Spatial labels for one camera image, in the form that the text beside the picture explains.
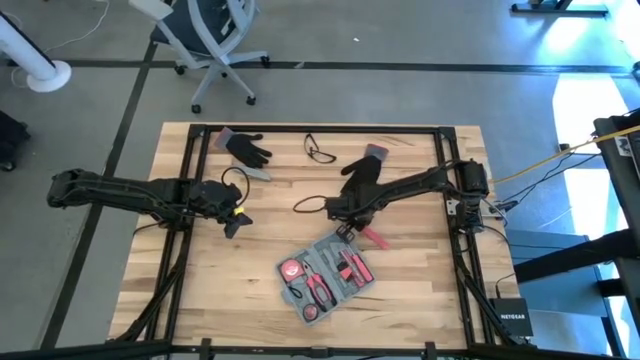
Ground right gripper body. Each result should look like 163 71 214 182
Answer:
324 187 379 227

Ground pink-handled hammer silver head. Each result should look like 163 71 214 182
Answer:
357 225 392 250

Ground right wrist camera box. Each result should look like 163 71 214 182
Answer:
327 197 352 221

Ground white tower fan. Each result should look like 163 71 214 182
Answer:
0 9 73 94

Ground black-framed safety glasses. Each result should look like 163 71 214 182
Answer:
303 132 338 166

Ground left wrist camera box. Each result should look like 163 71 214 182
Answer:
214 180 242 205

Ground black left camera cable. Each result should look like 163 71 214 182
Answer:
220 166 251 206

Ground pink-handled screwdriver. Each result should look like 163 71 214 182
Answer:
347 249 376 290

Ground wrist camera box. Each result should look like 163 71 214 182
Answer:
327 197 352 221
214 180 242 205

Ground black Netgear network switch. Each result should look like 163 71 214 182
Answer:
488 297 535 339

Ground black work glove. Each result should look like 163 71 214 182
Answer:
340 143 391 194
214 126 274 170

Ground grey plastic tool case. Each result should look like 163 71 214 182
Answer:
274 229 377 327

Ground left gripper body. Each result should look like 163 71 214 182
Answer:
192 179 246 221

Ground black stand base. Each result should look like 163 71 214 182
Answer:
509 0 611 19

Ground black metal table frame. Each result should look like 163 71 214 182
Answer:
104 123 539 360

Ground black bag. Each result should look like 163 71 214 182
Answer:
0 109 31 174

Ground red tool with white label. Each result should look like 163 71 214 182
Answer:
279 258 307 301

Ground black right camera cable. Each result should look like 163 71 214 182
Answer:
292 194 331 215

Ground pink-handled pliers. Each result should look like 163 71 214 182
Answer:
301 259 339 314

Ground yellow cable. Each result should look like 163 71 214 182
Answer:
494 123 640 185

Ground black camera cable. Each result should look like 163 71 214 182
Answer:
220 166 251 206
292 194 331 215

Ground light grey mesh office chair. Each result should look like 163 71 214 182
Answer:
128 0 271 115

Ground black workbench frame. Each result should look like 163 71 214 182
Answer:
512 112 640 360

